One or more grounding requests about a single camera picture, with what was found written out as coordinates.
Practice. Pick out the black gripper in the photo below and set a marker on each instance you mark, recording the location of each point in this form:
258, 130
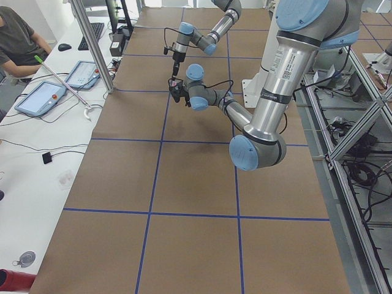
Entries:
176, 57
180, 90

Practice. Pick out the far blue teach pendant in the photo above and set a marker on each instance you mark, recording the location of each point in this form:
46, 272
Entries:
83, 76

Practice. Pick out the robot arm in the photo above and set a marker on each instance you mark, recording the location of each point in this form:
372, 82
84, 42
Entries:
303, 28
207, 43

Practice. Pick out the blue teach pendant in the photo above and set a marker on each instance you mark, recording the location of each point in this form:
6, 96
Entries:
83, 76
41, 99

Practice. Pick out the near blue teach pendant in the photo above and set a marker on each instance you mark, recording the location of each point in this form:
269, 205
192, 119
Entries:
41, 99

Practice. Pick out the black monitor stand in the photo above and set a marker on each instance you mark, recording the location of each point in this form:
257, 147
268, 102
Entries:
113, 12

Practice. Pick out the small black square pad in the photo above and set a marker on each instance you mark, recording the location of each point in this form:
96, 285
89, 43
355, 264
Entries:
47, 158

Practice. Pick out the black computer mouse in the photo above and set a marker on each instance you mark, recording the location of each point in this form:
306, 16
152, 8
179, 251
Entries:
64, 47

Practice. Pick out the aluminium side frame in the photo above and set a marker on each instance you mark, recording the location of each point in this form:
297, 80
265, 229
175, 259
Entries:
345, 101

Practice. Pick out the aluminium frame post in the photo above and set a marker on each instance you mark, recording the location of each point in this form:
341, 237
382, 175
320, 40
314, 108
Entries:
84, 24

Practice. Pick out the black power adapter box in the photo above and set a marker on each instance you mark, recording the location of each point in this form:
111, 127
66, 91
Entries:
119, 41

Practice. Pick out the round metal disc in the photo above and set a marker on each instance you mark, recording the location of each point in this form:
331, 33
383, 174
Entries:
25, 260

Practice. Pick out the seated person in dark shirt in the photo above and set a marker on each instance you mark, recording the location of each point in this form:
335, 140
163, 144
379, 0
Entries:
20, 44

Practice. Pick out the grabber stick with green handle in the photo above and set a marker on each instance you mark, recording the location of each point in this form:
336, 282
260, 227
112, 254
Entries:
88, 107

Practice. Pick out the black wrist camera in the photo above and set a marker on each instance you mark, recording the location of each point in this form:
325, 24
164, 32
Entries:
175, 90
167, 50

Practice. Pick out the red object at corner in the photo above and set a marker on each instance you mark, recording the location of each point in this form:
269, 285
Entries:
16, 281

